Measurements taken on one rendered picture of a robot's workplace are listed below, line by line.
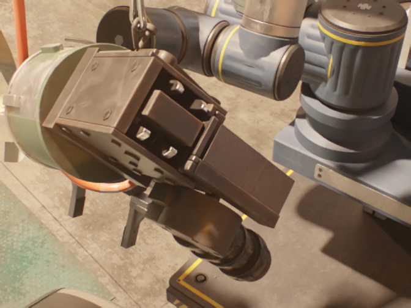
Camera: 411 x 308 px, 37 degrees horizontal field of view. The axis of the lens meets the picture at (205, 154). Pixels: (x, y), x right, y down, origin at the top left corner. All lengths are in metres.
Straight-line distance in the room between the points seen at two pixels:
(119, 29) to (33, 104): 0.38
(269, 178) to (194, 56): 0.55
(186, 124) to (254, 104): 2.54
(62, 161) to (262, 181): 0.20
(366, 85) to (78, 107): 0.96
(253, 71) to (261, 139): 1.80
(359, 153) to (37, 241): 1.37
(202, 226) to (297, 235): 1.38
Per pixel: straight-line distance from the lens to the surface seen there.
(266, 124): 2.92
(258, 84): 1.05
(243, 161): 0.55
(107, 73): 0.56
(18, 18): 0.77
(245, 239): 0.67
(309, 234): 1.94
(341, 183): 1.54
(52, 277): 2.31
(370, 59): 1.40
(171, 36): 1.02
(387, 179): 1.51
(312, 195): 2.07
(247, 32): 1.05
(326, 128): 1.51
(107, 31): 1.00
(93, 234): 2.43
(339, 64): 1.41
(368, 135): 1.54
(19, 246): 2.45
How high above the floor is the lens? 1.77
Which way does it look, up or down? 40 degrees down
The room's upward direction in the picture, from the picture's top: straight up
